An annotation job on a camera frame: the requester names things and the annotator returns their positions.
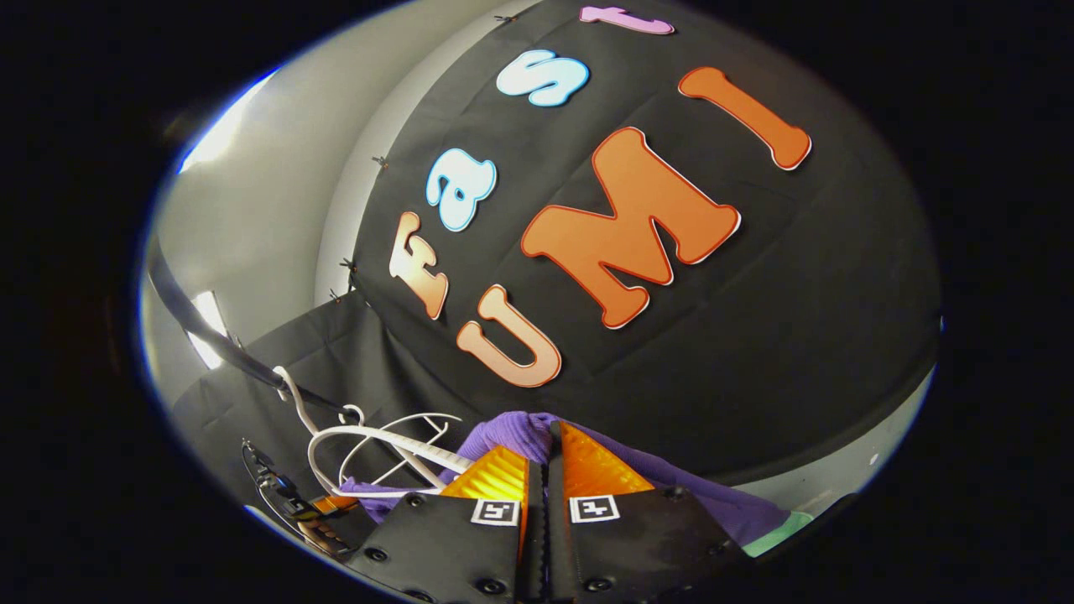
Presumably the black backdrop cloth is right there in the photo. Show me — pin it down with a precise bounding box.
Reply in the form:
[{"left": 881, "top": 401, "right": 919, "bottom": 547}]
[{"left": 172, "top": 0, "right": 941, "bottom": 504}]

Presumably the purple corduroy shirt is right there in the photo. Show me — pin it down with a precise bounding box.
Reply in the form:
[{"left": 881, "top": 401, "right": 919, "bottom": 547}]
[{"left": 340, "top": 411, "right": 794, "bottom": 546}]

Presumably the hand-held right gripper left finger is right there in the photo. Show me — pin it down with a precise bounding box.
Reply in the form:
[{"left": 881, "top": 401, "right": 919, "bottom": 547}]
[{"left": 346, "top": 445, "right": 546, "bottom": 604}]

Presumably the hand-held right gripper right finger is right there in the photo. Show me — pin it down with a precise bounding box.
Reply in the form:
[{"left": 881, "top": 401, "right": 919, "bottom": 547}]
[{"left": 547, "top": 421, "right": 748, "bottom": 602}]

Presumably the green laundry hamper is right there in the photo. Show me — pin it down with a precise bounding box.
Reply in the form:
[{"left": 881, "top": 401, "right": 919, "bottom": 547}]
[{"left": 743, "top": 510, "right": 815, "bottom": 559}]

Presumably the white plastic hanger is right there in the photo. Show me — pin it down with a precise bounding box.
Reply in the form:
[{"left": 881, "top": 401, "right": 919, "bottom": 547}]
[
  {"left": 274, "top": 367, "right": 475, "bottom": 502},
  {"left": 338, "top": 405, "right": 464, "bottom": 489}
]

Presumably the black metal clothes rack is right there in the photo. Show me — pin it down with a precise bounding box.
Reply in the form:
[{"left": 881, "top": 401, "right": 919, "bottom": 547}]
[{"left": 147, "top": 239, "right": 357, "bottom": 420}]

